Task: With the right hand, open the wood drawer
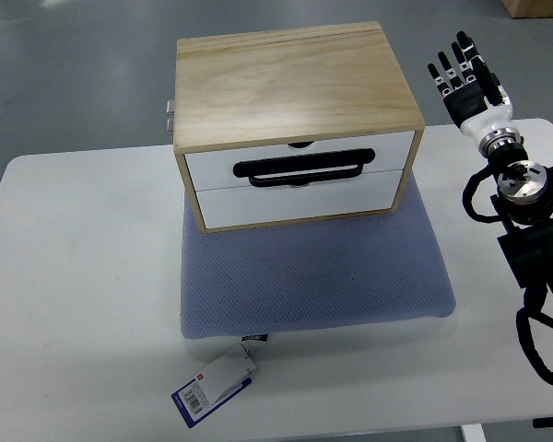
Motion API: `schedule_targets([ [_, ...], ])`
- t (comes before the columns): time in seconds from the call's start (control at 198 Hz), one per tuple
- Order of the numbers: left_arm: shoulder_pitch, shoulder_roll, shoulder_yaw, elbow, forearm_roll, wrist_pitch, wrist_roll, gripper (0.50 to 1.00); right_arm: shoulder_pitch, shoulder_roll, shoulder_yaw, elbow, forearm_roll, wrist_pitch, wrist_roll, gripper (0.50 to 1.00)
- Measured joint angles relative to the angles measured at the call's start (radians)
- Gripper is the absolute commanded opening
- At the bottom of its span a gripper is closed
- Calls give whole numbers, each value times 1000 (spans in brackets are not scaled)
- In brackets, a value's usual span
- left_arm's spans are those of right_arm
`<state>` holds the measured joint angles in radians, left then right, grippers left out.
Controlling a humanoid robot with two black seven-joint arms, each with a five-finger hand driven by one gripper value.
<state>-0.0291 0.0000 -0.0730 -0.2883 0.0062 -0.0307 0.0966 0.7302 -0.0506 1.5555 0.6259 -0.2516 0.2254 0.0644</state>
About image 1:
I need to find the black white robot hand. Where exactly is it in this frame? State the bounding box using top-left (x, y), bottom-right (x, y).
top-left (428, 31), bottom-right (522, 158)

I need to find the black drawer handle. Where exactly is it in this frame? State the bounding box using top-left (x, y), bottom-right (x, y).
top-left (232, 148), bottom-right (376, 188)

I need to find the white drawer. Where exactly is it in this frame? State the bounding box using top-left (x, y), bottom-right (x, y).
top-left (185, 131), bottom-right (415, 191)

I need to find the wooden drawer cabinet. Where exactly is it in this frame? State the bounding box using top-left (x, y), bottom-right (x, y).
top-left (173, 22), bottom-right (425, 233)

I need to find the wooden box corner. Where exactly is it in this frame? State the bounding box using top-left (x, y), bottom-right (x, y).
top-left (501, 0), bottom-right (553, 18)

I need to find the blue grey cushion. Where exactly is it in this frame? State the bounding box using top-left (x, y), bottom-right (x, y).
top-left (180, 181), bottom-right (456, 339)

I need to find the grey metal clamp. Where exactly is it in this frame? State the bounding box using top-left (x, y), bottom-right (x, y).
top-left (165, 99), bottom-right (174, 134)

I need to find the black bar under table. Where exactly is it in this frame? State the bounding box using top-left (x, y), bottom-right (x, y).
top-left (533, 416), bottom-right (553, 429)

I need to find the white table leg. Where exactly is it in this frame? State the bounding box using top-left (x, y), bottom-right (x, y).
top-left (460, 424), bottom-right (487, 442)

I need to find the white blue product tag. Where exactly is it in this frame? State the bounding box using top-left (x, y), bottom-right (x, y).
top-left (171, 343), bottom-right (256, 429)

